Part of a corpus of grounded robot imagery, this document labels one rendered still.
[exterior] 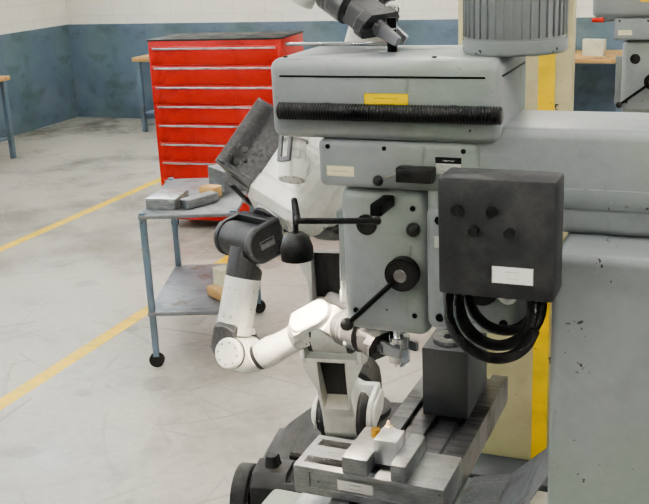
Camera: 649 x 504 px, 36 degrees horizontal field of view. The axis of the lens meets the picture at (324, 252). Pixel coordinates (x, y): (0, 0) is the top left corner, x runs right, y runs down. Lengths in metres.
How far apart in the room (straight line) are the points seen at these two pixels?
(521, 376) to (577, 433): 2.17
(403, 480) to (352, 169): 0.68
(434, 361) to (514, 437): 1.71
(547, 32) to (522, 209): 0.40
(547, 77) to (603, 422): 2.03
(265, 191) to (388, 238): 0.52
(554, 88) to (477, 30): 1.84
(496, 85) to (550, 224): 0.34
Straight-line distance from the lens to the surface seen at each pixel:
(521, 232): 1.68
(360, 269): 2.09
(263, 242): 2.45
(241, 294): 2.47
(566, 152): 1.91
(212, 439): 4.58
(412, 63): 1.93
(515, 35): 1.91
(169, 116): 7.69
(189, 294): 5.47
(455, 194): 1.69
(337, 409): 3.09
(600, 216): 1.93
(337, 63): 1.98
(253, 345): 2.47
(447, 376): 2.58
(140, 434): 4.70
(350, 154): 2.01
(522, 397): 4.16
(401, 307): 2.09
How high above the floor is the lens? 2.11
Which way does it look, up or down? 17 degrees down
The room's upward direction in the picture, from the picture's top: 3 degrees counter-clockwise
